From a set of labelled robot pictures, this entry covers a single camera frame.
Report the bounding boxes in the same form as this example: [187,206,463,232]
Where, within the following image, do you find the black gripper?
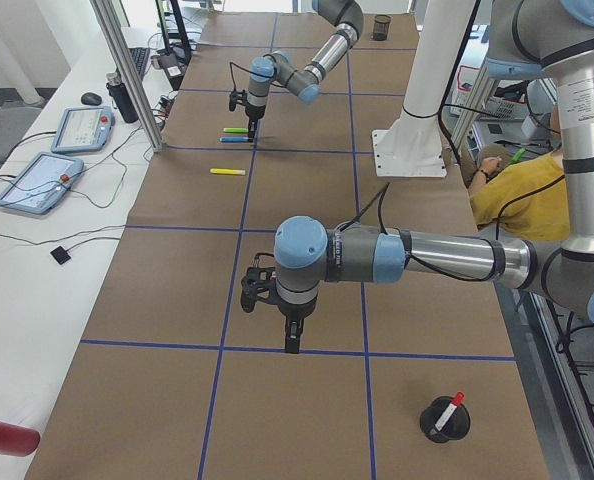
[245,103,266,143]
[278,298,317,354]

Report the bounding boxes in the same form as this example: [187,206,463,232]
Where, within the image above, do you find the blue highlighter pen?
[219,136,253,144]

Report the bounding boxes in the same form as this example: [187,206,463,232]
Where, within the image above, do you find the red and white marker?
[431,391,465,434]

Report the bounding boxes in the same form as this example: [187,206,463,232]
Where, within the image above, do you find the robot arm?
[229,1,364,142]
[271,1,594,353]

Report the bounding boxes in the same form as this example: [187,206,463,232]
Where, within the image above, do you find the green highlighter pen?
[222,127,249,135]

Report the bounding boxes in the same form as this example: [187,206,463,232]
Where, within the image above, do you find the yellow highlighter pen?
[209,168,246,176]

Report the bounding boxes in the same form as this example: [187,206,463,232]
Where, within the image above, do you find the brown paper table cover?
[24,12,553,480]

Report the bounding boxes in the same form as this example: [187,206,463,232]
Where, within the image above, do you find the black keyboard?
[129,47,151,79]

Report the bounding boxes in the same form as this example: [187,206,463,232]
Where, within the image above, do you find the black water bottle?
[106,71,138,124]

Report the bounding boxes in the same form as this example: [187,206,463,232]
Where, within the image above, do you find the right black mesh cup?
[372,15,391,41]

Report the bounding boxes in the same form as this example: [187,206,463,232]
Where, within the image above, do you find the black mesh cup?
[372,15,391,41]
[419,396,471,444]

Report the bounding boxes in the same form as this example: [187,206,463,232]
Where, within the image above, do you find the black computer mouse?
[80,92,103,106]

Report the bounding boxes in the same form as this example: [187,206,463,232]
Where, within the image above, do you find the upper teach pendant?
[51,106,115,154]

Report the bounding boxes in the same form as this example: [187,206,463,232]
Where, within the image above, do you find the teach pendant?
[0,152,84,215]
[51,106,115,154]

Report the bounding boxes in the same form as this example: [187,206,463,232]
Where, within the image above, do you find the left black mesh cup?
[419,396,471,444]

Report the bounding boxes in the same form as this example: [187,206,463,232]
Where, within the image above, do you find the lower teach pendant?
[0,152,84,215]

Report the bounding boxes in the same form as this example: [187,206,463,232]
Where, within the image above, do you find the small black square device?
[50,246,71,265]

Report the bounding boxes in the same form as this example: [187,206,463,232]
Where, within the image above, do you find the person in yellow shirt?
[464,99,573,244]

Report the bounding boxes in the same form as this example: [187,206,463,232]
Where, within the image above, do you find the red bottle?
[0,421,40,457]

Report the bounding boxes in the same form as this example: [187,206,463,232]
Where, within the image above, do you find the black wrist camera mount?
[228,89,247,112]

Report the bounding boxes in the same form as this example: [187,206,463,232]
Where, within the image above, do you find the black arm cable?
[336,182,508,281]

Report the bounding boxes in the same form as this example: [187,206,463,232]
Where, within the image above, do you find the white camera column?
[372,0,479,178]

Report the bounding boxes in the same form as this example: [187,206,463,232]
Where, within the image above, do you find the grey aluminium frame post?
[90,0,163,153]

